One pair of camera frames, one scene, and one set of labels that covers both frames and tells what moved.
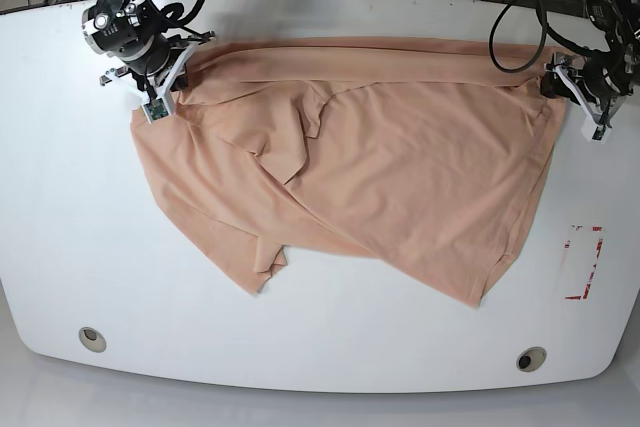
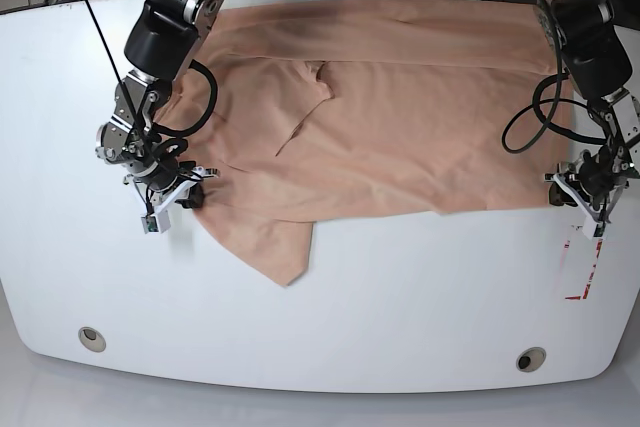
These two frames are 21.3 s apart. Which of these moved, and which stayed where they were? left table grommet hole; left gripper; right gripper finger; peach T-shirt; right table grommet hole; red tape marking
Moved: right gripper finger; left gripper; peach T-shirt
Stayed: red tape marking; right table grommet hole; left table grommet hole
